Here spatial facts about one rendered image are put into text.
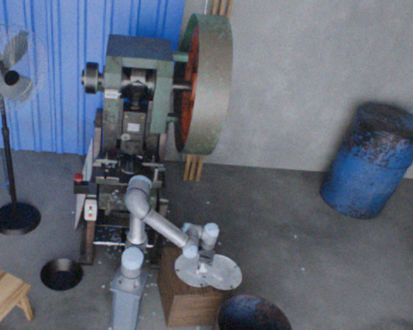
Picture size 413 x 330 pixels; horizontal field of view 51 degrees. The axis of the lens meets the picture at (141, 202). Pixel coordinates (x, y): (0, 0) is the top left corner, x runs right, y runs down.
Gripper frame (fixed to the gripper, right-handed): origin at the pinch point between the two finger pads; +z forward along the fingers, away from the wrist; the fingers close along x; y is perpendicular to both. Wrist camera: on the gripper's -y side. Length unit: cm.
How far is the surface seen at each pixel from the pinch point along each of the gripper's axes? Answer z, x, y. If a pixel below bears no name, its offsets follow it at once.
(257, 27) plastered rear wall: -85, 198, 5
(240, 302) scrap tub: 11.9, -7.4, 29.4
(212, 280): 16.3, 8.3, 11.7
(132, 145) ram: -43, 50, -58
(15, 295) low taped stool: 19, -39, -100
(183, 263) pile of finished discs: 17.3, 17.4, -8.8
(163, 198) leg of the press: -12, 43, -32
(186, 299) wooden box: 21.8, -7.3, -2.0
